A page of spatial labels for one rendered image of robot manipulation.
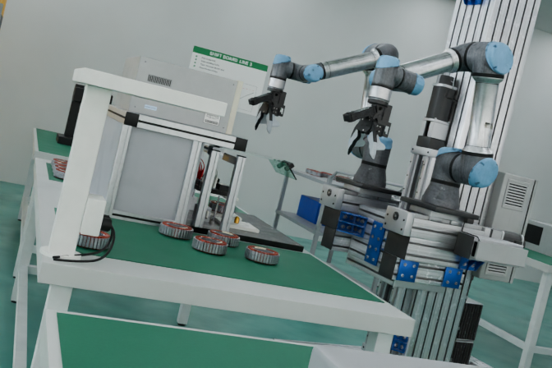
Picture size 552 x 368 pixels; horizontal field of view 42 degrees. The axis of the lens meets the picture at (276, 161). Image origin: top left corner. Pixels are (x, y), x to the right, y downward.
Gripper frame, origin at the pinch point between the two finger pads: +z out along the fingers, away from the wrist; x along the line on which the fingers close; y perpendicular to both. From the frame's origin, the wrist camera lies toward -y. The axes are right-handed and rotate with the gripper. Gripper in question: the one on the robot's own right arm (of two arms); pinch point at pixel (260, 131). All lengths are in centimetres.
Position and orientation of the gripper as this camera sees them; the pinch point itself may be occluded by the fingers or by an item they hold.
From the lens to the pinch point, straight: 321.6
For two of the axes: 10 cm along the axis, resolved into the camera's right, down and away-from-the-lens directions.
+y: 8.6, 1.9, 4.7
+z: -2.3, 9.7, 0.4
